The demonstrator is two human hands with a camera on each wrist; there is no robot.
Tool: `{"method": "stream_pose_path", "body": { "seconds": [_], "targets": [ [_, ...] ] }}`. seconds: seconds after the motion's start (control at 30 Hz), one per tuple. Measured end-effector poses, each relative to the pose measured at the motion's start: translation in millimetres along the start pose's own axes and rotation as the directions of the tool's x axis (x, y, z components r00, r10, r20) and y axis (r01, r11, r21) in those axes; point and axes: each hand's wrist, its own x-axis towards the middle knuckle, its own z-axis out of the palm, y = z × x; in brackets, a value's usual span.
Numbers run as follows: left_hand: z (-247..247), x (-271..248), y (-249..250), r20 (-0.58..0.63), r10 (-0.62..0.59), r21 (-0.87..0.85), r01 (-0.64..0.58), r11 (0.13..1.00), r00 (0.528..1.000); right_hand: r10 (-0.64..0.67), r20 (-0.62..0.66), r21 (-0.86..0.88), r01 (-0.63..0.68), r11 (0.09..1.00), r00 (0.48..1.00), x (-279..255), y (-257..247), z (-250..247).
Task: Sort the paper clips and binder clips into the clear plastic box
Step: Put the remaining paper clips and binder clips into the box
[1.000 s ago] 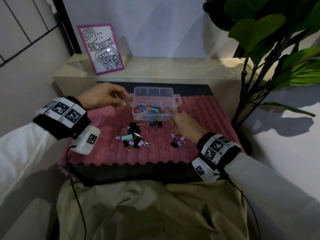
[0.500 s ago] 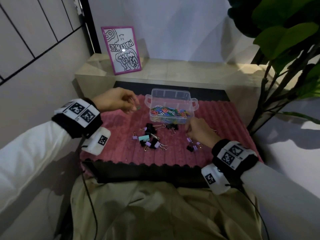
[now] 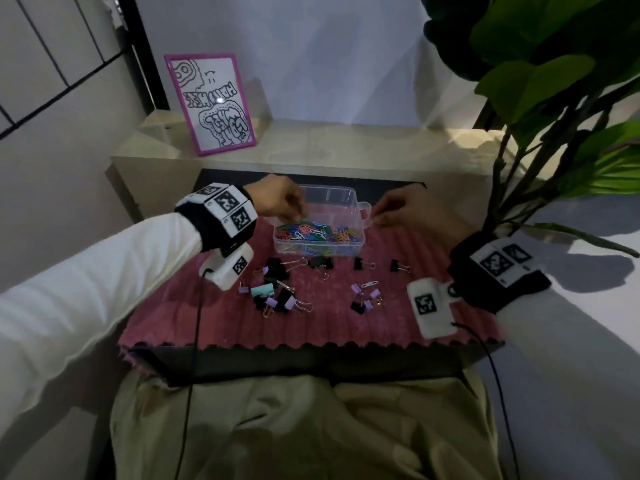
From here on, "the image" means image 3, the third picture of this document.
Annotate person's left forearm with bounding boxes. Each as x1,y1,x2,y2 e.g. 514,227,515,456
0,212,204,436

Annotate person's right hand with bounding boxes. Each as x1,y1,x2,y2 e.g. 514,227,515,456
372,185,477,253

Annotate pink corrugated mat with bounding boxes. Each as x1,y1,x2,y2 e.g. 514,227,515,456
117,221,506,366

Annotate clear plastic box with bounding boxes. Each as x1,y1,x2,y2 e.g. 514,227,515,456
272,185,373,258

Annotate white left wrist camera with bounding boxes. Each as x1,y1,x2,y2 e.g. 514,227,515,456
198,243,255,291

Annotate black wrist marker band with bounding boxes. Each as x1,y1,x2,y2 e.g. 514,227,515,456
174,182,259,256
447,231,552,315

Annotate person's right forearm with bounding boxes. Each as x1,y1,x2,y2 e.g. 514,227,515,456
494,287,640,480

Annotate beige wooden shelf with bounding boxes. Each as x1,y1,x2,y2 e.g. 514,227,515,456
109,110,527,221

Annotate pile of colourful paper clips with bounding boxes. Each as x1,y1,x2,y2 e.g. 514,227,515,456
275,221,362,246

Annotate green leafy plant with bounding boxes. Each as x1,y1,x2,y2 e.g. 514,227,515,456
421,0,640,259

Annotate scattered group of binder clips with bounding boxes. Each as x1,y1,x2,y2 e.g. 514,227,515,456
237,255,414,318

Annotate black vertical post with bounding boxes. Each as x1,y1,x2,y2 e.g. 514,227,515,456
115,0,171,114

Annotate black left camera cable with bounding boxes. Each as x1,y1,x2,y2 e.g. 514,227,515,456
173,269,209,480

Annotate black left wrist marker band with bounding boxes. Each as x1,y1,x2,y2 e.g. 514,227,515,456
174,182,259,256

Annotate pink framed drawing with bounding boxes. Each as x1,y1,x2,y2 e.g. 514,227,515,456
164,53,258,158

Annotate person's beige trousers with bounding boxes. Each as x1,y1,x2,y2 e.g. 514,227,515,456
109,369,504,480

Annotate black camera cable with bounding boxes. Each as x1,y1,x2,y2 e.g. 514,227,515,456
451,322,522,480
173,269,209,480

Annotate black right wrist marker band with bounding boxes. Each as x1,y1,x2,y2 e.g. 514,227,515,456
447,231,552,315

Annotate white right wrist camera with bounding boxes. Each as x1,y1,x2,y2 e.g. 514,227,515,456
406,277,464,341

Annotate black right camera cable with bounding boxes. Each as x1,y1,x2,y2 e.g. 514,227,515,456
451,322,522,480

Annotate person's left hand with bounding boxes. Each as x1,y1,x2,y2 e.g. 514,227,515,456
243,175,308,223

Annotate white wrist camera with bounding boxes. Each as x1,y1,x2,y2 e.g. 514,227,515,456
198,243,255,291
406,277,464,341

